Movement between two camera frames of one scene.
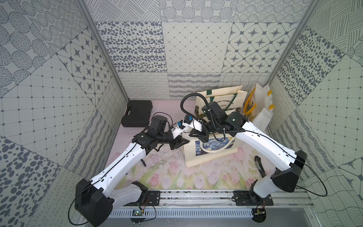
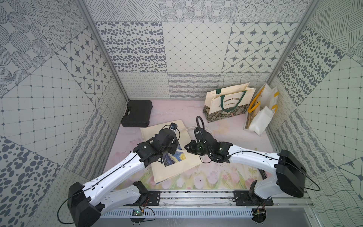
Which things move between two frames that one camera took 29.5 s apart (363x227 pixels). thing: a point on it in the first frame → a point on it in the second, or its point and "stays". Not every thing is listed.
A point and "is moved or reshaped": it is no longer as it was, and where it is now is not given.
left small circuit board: [137, 213] stays
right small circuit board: [259, 214] stays
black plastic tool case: [138, 113] stays
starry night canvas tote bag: [197, 152] is moved or reshaped
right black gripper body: [211, 126] → [195, 148]
